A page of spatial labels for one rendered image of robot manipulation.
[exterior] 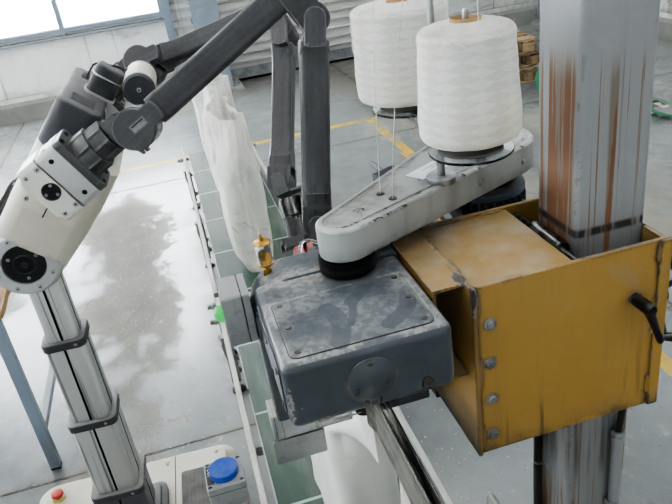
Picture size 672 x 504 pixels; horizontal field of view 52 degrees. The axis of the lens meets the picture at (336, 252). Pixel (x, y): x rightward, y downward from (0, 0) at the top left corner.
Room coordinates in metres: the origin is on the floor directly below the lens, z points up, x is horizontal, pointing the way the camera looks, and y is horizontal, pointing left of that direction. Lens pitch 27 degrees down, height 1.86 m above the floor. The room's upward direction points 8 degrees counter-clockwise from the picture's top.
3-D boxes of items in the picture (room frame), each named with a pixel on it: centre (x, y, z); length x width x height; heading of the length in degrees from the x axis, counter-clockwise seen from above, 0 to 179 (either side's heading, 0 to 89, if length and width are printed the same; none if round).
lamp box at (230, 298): (0.96, 0.17, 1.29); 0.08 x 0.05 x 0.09; 11
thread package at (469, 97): (0.92, -0.21, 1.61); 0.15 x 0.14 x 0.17; 11
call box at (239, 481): (1.07, 0.29, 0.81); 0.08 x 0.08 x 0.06; 11
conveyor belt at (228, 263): (3.70, 0.53, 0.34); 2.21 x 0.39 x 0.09; 11
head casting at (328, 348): (0.88, 0.01, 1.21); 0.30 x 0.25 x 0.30; 11
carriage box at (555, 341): (0.98, -0.32, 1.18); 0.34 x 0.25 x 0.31; 101
